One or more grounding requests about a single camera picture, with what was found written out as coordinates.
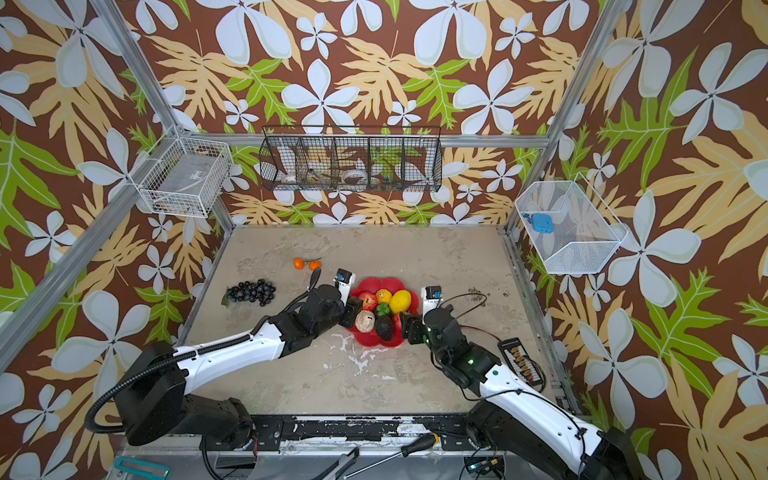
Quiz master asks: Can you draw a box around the aluminium rear crossbar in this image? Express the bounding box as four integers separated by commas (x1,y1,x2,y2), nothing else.
191,131,550,150

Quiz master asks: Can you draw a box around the aluminium frame post right rear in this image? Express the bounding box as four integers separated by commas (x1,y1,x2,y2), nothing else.
511,0,632,193

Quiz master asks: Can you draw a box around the yellow lemon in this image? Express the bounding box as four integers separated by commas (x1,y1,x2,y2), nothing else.
389,289,412,314

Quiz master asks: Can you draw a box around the black grape bunch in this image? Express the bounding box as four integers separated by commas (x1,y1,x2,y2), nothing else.
221,279,276,306

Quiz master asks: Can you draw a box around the small yellow orange fruit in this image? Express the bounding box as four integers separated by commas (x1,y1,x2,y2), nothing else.
376,289,393,304

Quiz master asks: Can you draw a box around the dark avocado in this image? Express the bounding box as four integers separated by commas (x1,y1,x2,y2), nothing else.
374,314,395,342

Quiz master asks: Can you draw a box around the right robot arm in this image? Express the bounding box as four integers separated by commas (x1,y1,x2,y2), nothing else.
401,307,646,479

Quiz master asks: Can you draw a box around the black pliers handle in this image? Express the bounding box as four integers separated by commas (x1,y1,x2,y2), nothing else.
313,447,360,480

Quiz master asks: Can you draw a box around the black handled screwdriver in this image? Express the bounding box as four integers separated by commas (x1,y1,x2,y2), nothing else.
343,433,440,480

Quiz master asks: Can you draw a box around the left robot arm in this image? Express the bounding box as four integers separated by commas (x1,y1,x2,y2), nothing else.
84,285,362,450

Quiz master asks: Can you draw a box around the white mesh basket right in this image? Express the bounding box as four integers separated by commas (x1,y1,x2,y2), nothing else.
515,180,629,276

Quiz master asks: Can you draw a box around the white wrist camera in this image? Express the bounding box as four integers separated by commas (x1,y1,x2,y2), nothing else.
421,285,442,315
334,268,355,304

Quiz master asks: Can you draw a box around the red apple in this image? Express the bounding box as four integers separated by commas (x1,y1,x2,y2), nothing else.
358,291,378,312

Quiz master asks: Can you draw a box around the blue object in basket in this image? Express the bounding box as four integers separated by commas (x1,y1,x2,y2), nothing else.
529,213,555,234

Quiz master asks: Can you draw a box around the aluminium frame beam left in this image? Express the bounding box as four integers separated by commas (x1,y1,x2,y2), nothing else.
0,185,145,373

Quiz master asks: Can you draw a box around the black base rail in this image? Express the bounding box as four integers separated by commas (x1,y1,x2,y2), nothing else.
252,413,472,453

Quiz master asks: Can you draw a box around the white wire basket left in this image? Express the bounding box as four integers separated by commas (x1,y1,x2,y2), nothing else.
131,127,233,218

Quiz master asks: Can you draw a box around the teal tool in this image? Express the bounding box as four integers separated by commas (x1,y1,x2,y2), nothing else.
112,456,172,480

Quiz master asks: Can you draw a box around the white garlic bulb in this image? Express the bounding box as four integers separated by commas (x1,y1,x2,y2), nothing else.
354,309,376,333

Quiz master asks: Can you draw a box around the aluminium frame post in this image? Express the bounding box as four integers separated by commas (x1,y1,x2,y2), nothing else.
511,0,632,193
91,1,234,232

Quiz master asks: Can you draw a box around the orange tangerine pair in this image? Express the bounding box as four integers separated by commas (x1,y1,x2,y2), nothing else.
293,258,322,272

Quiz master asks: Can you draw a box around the aluminium frame post left rear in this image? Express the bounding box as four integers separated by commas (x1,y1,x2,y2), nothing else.
91,1,234,232

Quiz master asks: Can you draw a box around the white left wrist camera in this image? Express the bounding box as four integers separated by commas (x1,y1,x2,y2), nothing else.
334,268,355,304

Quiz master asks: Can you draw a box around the black wire basket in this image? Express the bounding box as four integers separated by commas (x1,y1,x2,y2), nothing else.
256,125,444,192

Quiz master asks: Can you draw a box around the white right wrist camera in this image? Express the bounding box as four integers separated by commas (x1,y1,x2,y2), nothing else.
421,285,442,315

